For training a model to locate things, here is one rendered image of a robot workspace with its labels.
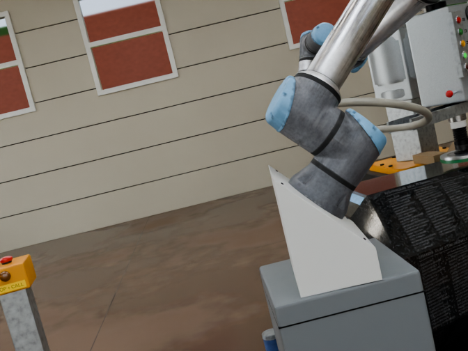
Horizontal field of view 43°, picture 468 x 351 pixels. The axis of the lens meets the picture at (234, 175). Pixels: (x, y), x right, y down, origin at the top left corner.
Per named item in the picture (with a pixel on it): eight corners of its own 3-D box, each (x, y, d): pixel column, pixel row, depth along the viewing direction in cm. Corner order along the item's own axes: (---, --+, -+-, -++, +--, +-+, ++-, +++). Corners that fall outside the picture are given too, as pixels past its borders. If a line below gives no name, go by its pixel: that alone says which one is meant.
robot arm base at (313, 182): (345, 223, 162) (365, 193, 161) (287, 184, 163) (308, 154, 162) (340, 214, 181) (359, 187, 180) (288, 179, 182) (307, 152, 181)
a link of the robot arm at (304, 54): (304, 27, 235) (297, 35, 245) (303, 58, 234) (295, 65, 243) (326, 30, 237) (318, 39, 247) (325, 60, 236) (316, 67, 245)
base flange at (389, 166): (367, 170, 387) (365, 163, 386) (434, 152, 394) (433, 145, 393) (401, 177, 338) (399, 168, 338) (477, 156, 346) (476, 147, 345)
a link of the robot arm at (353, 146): (362, 191, 164) (400, 139, 162) (313, 158, 162) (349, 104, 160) (349, 182, 179) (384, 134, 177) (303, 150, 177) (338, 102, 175)
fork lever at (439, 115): (462, 108, 296) (460, 98, 295) (499, 102, 281) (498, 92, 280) (381, 134, 252) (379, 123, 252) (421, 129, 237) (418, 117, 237)
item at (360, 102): (356, 137, 265) (356, 131, 265) (457, 125, 227) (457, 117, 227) (278, 116, 234) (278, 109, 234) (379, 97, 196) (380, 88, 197)
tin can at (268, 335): (282, 358, 312) (276, 335, 310) (264, 359, 315) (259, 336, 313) (287, 349, 321) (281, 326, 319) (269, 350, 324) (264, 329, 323)
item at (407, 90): (368, 106, 375) (355, 42, 370) (418, 93, 380) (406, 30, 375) (393, 104, 341) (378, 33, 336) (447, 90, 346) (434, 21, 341)
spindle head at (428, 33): (460, 100, 298) (443, 12, 292) (503, 93, 281) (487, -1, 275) (422, 114, 275) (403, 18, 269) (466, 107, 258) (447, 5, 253)
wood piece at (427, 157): (413, 163, 348) (412, 155, 348) (427, 159, 351) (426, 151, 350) (434, 165, 329) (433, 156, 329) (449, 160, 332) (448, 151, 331)
